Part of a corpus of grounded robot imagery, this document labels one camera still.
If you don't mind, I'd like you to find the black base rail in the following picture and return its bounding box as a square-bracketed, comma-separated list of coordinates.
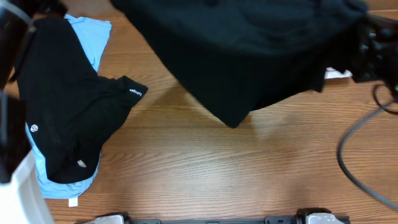
[77, 207, 351, 224]

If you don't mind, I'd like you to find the black shirt with logo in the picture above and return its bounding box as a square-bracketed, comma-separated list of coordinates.
[16, 18, 147, 184]

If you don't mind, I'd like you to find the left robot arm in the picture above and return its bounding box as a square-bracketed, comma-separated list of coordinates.
[1, 0, 67, 223]

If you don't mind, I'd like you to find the light blue shirt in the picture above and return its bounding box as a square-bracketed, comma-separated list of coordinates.
[25, 14, 112, 199]

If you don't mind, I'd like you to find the white folded garment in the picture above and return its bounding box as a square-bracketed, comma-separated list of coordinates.
[325, 67, 352, 79]

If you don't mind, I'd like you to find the black t-shirt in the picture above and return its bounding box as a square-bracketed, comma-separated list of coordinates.
[113, 0, 368, 128]

